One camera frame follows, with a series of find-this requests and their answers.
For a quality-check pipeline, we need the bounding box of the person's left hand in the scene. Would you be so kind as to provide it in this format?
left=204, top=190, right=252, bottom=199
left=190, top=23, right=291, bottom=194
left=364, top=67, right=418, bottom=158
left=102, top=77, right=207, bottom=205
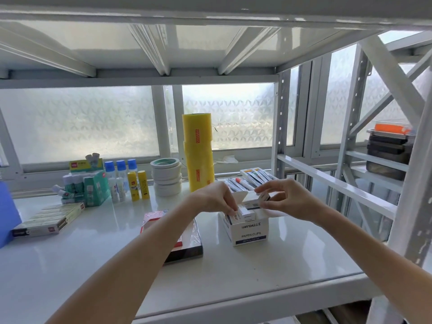
left=188, top=181, right=241, bottom=216

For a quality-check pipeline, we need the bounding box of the person's right hand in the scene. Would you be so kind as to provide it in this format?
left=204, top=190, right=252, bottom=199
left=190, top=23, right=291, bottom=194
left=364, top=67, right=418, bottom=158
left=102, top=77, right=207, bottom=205
left=254, top=178, right=325, bottom=223

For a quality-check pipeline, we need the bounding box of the small white clip box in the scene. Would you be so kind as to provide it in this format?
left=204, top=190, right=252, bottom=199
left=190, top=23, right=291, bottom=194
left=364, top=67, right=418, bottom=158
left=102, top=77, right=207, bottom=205
left=229, top=205, right=258, bottom=222
left=244, top=191, right=271, bottom=210

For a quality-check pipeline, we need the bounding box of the person's left forearm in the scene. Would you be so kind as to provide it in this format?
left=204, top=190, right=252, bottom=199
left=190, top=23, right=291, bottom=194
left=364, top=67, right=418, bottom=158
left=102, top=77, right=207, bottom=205
left=45, top=198, right=204, bottom=324

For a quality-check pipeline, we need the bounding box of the person's right forearm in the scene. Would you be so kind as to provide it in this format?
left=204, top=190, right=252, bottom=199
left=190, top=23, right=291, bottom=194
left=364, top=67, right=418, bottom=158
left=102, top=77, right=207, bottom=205
left=312, top=202, right=432, bottom=324

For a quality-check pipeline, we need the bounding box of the white box of pens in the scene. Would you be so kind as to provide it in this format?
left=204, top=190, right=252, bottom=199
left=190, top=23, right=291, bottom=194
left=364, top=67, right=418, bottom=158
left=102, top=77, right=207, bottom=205
left=224, top=177, right=258, bottom=193
left=240, top=167, right=279, bottom=187

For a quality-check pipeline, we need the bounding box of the white paper clip carton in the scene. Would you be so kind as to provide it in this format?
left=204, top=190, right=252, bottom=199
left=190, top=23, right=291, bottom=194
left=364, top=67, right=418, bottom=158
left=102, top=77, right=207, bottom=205
left=218, top=191, right=270, bottom=247

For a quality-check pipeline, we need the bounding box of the black notebook stack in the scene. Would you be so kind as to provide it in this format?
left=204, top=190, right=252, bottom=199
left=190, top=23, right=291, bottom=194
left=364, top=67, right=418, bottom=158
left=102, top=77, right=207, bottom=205
left=163, top=217, right=204, bottom=266

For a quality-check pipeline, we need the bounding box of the yellow film roll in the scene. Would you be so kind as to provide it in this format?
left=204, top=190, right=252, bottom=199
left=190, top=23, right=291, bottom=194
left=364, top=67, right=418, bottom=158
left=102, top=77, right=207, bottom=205
left=182, top=113, right=216, bottom=193

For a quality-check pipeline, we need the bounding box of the red white wrapped packet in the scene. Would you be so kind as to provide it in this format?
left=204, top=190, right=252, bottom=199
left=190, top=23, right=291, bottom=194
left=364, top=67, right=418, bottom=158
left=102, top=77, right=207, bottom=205
left=141, top=209, right=198, bottom=248

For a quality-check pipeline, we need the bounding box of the white tape roll green core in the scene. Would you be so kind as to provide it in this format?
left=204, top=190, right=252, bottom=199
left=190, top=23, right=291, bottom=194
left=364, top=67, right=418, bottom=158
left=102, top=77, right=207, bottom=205
left=150, top=157, right=182, bottom=170

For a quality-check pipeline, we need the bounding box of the yellow glue stick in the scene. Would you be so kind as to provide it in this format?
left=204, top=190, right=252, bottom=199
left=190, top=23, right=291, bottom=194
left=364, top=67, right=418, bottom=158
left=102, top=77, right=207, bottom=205
left=137, top=170, right=151, bottom=200
left=127, top=171, right=140, bottom=202

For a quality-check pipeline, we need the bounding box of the white metal shelf rack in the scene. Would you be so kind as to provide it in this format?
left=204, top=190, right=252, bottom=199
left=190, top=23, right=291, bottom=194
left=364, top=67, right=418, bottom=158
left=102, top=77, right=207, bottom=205
left=0, top=0, right=432, bottom=324
left=330, top=30, right=432, bottom=241

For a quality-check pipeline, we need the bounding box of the black plastic tray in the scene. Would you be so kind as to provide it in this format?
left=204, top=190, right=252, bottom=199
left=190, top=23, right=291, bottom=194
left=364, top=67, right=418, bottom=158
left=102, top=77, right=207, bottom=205
left=367, top=142, right=414, bottom=164
left=367, top=129, right=416, bottom=146

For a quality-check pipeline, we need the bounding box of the green glue stick display box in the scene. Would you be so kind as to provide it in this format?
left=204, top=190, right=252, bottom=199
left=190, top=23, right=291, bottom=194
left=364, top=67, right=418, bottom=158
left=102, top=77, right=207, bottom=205
left=62, top=153, right=111, bottom=208

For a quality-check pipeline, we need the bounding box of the clear container orange lid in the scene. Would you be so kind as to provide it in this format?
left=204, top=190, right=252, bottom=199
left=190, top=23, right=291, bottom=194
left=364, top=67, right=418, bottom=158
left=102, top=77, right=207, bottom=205
left=374, top=123, right=413, bottom=135

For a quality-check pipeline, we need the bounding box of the frosted glass window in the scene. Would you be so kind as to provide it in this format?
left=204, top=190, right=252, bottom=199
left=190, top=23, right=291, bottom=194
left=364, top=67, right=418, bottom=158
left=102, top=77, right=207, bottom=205
left=0, top=30, right=432, bottom=186

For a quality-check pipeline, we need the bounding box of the loose white glue stick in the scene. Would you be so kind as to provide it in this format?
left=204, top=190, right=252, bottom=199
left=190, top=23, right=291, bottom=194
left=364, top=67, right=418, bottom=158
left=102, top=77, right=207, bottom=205
left=52, top=184, right=75, bottom=200

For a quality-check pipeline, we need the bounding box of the flat beige stationery box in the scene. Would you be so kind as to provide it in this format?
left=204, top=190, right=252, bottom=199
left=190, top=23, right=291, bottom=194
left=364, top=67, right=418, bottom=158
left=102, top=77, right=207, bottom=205
left=11, top=202, right=85, bottom=239

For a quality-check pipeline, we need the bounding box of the blue folder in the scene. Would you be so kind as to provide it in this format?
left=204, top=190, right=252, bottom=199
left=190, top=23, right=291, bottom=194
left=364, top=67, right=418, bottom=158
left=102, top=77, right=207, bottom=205
left=0, top=181, right=23, bottom=249

